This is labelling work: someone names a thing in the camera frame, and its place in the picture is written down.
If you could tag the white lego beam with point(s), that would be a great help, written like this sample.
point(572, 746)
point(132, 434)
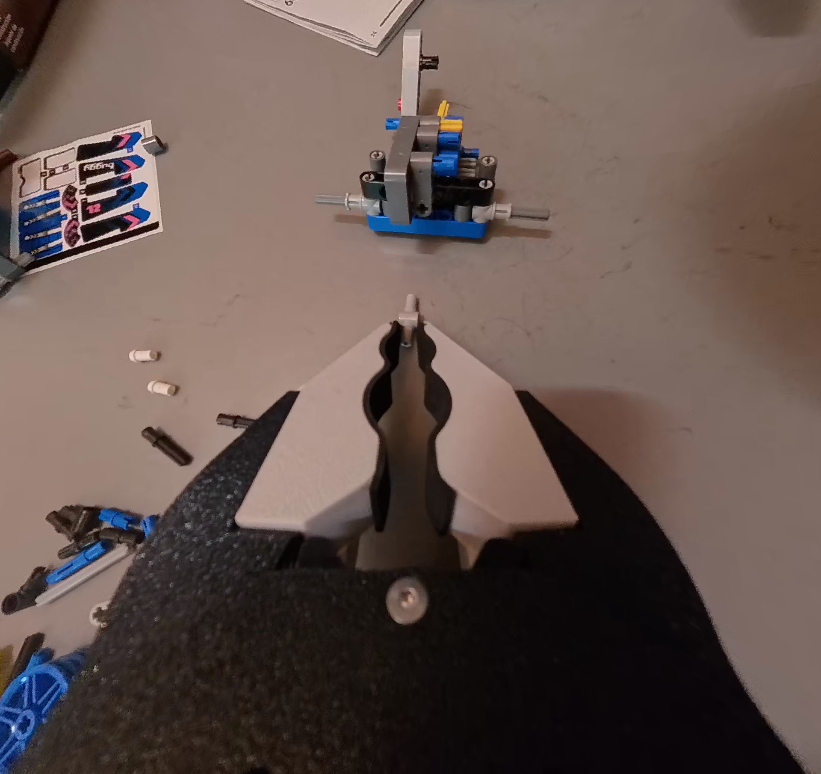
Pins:
point(101, 613)

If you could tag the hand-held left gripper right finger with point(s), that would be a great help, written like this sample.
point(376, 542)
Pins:
point(500, 459)

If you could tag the small grey lego axle connector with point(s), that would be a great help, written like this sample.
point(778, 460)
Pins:
point(408, 316)

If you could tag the pile of loose lego pieces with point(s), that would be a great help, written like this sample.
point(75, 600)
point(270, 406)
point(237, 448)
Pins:
point(83, 549)

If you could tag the blue and grey lego assembly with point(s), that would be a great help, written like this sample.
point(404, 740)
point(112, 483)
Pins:
point(417, 177)

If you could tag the black lego beam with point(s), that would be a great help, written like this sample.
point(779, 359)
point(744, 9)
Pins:
point(27, 653)

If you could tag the grey lego connector piece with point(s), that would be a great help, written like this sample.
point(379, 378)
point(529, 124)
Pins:
point(13, 270)

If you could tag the lego sticker sheet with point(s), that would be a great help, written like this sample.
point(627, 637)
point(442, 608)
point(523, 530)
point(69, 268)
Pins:
point(86, 199)

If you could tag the white lego pin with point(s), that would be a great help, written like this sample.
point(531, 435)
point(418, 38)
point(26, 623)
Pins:
point(161, 387)
point(143, 355)

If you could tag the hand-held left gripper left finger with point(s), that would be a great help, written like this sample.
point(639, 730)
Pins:
point(308, 453)

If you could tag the small dark grey lego piece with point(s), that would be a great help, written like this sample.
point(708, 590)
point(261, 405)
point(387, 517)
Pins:
point(154, 144)

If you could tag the blue lego wheel rim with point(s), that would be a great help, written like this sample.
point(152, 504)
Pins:
point(32, 710)

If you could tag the black lego axle pin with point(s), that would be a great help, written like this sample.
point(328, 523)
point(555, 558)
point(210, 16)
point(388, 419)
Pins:
point(234, 420)
point(167, 445)

